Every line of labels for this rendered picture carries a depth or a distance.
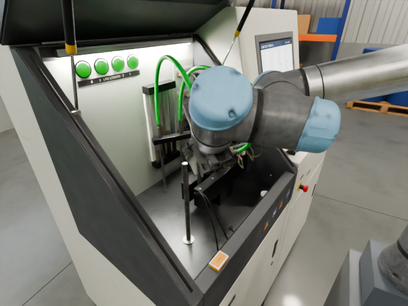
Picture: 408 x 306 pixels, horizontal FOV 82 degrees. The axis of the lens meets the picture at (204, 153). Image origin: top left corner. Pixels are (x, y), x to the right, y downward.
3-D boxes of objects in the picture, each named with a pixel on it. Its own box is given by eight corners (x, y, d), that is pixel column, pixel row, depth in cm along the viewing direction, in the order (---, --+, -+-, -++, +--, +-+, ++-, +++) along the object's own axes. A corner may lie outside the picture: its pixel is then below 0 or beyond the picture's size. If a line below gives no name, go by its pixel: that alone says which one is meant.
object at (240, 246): (204, 328, 63) (204, 294, 55) (191, 317, 66) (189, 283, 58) (288, 203, 106) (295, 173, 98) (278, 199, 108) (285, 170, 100)
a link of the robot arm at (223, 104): (258, 127, 26) (181, 115, 26) (240, 153, 37) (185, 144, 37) (264, 66, 28) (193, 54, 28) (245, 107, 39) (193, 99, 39)
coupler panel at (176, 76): (181, 131, 110) (178, 61, 95) (176, 129, 112) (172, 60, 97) (199, 122, 119) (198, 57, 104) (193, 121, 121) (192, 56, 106)
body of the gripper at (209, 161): (200, 178, 52) (201, 167, 40) (187, 143, 54) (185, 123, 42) (232, 167, 53) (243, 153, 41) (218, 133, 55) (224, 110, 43)
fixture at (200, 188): (201, 223, 90) (201, 192, 83) (182, 212, 95) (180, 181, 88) (245, 181, 114) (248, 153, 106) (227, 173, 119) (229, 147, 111)
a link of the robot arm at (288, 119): (322, 86, 37) (252, 75, 37) (355, 111, 27) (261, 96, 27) (304, 132, 41) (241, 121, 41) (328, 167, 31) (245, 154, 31)
